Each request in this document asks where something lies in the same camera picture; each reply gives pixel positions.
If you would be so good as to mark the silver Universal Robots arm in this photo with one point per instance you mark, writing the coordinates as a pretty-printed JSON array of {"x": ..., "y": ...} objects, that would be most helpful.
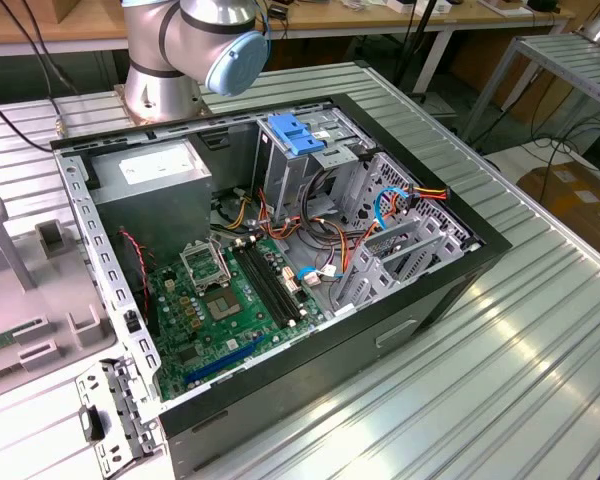
[{"x": 155, "y": 30}]

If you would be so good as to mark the metal disk bay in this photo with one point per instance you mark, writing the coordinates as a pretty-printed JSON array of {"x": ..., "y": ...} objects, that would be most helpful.
[{"x": 415, "y": 250}]

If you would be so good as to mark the black RAM slot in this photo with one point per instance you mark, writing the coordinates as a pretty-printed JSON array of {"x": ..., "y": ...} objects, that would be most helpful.
[
  {"x": 262, "y": 285},
  {"x": 275, "y": 285}
]

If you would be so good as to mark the metal drive cage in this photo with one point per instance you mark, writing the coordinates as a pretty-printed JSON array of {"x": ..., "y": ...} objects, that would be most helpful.
[{"x": 285, "y": 175}]

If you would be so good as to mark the CPU socket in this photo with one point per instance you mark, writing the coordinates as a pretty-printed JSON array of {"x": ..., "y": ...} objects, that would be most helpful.
[{"x": 224, "y": 304}]

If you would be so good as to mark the green motherboard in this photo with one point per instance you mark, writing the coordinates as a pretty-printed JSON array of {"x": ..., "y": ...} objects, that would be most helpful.
[{"x": 230, "y": 345}]

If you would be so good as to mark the black open PC case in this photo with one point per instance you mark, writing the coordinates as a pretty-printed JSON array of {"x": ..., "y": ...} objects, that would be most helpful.
[{"x": 330, "y": 370}]

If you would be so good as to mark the blue expansion slot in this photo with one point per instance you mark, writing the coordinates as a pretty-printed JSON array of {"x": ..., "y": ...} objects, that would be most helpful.
[{"x": 225, "y": 361}]

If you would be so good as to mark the grey power supply unit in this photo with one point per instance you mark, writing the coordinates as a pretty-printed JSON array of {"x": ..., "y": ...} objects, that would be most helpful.
[{"x": 150, "y": 210}]

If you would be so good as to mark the black tripod stand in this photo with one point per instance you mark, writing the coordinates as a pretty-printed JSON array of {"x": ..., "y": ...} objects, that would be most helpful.
[{"x": 420, "y": 40}]

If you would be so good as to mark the grey parts rack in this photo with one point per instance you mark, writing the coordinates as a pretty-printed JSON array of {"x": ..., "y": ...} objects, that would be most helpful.
[{"x": 55, "y": 290}]

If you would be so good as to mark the white small box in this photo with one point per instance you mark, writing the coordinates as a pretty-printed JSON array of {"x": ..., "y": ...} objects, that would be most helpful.
[{"x": 400, "y": 6}]

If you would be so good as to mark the brown cardboard box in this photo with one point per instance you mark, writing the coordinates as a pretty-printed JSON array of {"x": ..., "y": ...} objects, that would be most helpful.
[{"x": 570, "y": 200}]

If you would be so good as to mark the metal slatted side table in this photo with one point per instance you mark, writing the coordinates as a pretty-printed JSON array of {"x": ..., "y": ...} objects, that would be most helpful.
[{"x": 555, "y": 55}]

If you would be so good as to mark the small cardboard box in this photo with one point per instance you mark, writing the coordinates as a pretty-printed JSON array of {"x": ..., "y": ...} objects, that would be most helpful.
[{"x": 65, "y": 10}]

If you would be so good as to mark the blue plastic drive bracket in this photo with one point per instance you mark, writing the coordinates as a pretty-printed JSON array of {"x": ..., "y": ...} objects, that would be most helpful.
[{"x": 295, "y": 135}]

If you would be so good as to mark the brown square base plate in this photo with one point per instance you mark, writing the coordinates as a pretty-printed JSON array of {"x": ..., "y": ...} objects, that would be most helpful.
[{"x": 205, "y": 107}]

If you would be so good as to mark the wooden desk white frame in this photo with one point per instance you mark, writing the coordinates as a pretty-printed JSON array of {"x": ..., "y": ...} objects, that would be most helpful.
[{"x": 330, "y": 17}]

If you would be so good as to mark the metal rear slot bracket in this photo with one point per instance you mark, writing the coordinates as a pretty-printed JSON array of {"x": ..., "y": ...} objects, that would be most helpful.
[{"x": 115, "y": 400}]

